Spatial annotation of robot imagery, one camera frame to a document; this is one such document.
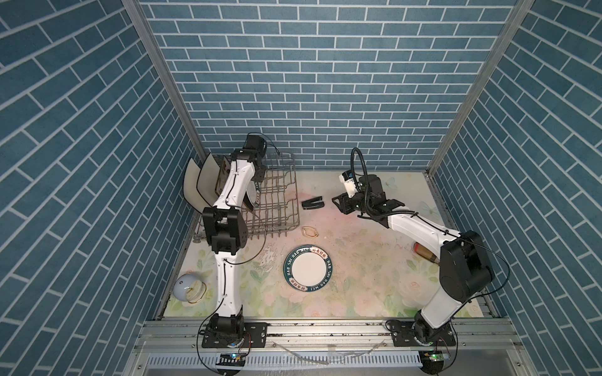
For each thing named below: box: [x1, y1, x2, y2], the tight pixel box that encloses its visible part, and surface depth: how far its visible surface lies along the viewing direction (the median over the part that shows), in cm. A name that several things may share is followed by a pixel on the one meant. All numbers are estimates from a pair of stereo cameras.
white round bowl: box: [172, 273, 207, 304], surface depth 79 cm
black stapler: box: [301, 195, 325, 210], surface depth 107 cm
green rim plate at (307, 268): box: [282, 244, 334, 293], surface depth 88 cm
